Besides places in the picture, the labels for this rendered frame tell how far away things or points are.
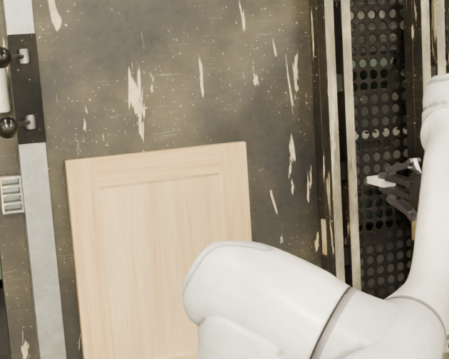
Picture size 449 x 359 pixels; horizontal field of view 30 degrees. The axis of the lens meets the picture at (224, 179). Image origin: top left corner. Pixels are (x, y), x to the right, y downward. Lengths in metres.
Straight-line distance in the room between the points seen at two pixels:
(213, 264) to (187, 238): 0.69
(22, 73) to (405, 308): 0.85
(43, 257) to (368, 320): 0.80
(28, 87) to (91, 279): 0.40
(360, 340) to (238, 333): 0.15
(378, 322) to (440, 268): 0.23
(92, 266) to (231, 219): 0.30
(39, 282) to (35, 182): 0.19
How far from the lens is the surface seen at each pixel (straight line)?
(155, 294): 1.74
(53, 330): 1.68
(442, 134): 1.38
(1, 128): 1.48
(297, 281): 1.02
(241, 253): 1.05
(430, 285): 1.18
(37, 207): 1.62
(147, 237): 1.71
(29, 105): 1.59
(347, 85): 1.78
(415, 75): 1.90
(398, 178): 1.74
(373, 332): 1.01
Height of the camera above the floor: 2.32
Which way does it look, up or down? 39 degrees down
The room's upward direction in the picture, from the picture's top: 10 degrees clockwise
